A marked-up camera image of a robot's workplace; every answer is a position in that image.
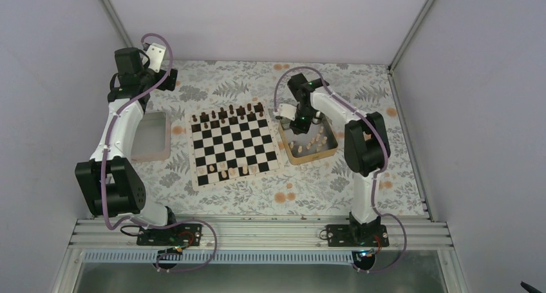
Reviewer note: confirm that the floral patterned table mat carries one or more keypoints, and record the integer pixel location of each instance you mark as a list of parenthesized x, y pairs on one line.
[(319, 188)]

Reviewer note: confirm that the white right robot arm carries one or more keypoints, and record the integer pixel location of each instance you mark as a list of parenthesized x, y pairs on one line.
[(366, 149)]

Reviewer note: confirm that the black white chessboard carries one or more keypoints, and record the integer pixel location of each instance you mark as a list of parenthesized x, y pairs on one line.
[(232, 136)]

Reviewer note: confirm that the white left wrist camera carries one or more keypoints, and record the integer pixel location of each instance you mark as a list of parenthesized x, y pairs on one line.
[(156, 53)]

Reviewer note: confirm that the pink tin lid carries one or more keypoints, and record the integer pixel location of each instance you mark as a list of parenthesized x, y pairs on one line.
[(152, 140)]

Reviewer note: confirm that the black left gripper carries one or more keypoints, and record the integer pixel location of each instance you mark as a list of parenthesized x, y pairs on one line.
[(170, 85)]

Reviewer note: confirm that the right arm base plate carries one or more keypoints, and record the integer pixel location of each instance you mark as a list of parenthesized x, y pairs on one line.
[(350, 235)]

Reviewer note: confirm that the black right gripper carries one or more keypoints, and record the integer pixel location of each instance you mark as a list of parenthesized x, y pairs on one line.
[(302, 129)]

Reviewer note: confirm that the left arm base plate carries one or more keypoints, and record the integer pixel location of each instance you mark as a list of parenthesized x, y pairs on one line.
[(184, 235)]

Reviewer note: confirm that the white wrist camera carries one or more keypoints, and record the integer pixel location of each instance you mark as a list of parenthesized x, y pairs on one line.
[(286, 111), (156, 53)]

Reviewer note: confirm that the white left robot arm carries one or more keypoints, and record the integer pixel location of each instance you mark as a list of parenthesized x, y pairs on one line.
[(110, 185)]

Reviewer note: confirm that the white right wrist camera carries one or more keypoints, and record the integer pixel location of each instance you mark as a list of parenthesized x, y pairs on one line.
[(286, 111)]

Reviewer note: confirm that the gold metal tin tray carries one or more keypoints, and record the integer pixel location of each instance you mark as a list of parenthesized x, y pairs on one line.
[(320, 142)]

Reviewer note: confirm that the aluminium rail frame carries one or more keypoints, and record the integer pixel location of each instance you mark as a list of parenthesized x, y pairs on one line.
[(271, 233)]

